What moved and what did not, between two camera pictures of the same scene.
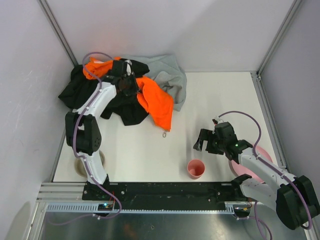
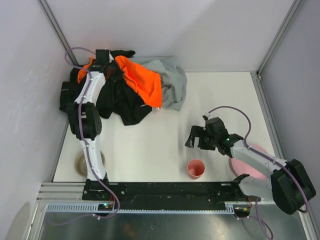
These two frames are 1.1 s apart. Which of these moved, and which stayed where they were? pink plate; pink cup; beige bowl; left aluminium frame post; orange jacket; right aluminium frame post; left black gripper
Moved: left black gripper; orange jacket
Stayed: left aluminium frame post; beige bowl; right aluminium frame post; pink cup; pink plate
